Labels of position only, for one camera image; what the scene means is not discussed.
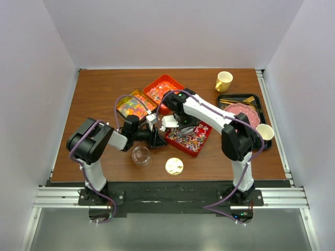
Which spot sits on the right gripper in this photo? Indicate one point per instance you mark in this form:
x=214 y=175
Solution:
x=194 y=122

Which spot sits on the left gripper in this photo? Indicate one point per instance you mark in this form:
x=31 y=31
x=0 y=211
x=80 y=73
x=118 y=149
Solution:
x=156 y=140

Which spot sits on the red lollipop tin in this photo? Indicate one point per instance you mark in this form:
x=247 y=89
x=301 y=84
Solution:
x=192 y=143

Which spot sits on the clear glass jar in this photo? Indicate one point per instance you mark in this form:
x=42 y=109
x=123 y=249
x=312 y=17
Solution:
x=141 y=156

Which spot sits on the orange candy tin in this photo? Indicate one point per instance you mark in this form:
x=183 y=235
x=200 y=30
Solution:
x=160 y=86

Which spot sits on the black tray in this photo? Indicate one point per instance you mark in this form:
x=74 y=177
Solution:
x=242 y=97

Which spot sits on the black gummy candy tin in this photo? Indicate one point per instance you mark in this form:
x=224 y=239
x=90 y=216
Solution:
x=131 y=106

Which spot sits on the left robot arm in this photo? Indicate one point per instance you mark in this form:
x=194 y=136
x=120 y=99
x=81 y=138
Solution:
x=88 y=142

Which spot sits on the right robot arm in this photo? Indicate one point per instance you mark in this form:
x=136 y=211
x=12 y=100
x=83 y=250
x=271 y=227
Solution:
x=240 y=142

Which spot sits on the gold round lid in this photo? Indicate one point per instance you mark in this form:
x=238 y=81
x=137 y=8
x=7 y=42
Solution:
x=174 y=166

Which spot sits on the gold chopsticks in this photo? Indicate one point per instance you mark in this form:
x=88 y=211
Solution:
x=227 y=101

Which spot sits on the pink dotted plate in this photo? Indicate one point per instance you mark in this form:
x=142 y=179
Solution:
x=252 y=115

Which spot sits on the yellow mug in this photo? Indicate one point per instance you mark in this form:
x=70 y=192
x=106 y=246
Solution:
x=223 y=81

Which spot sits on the gold fork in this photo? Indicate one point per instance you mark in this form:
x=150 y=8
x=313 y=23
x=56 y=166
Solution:
x=250 y=101

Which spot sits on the dark green cup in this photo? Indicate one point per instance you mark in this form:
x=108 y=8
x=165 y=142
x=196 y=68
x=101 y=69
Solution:
x=266 y=132

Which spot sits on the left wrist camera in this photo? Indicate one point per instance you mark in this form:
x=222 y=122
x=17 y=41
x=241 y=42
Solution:
x=151 y=120

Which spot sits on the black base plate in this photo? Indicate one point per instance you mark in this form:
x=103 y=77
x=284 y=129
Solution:
x=184 y=197

